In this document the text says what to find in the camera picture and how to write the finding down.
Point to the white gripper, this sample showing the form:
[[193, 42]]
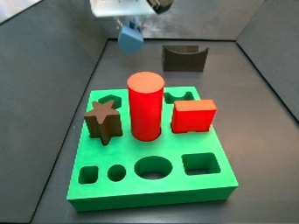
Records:
[[121, 8]]

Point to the blue three prong object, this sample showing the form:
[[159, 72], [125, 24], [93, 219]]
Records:
[[130, 37]]

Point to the black curved fixture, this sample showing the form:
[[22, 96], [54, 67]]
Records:
[[185, 58]]

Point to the red cylinder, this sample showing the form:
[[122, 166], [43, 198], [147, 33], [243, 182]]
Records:
[[146, 93]]

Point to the brown star block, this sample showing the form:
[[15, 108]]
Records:
[[103, 121]]

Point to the red square block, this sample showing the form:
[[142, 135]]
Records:
[[193, 116]]

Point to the green shape sorter block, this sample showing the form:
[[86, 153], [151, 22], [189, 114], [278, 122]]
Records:
[[181, 168]]

